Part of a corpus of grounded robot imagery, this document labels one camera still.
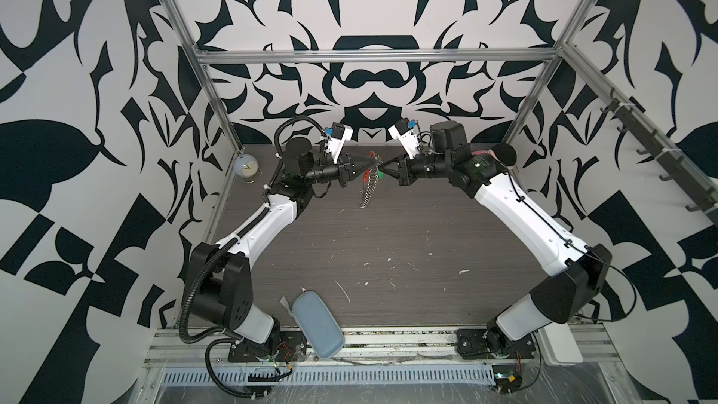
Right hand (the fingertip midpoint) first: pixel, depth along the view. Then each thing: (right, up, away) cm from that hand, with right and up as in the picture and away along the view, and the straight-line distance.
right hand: (383, 164), depth 71 cm
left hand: (-1, +2, 0) cm, 3 cm away
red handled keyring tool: (-3, -3, +2) cm, 5 cm away
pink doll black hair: (+52, +6, +43) cm, 67 cm away
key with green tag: (-1, -2, +2) cm, 3 cm away
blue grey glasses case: (-17, -43, +5) cm, 46 cm away
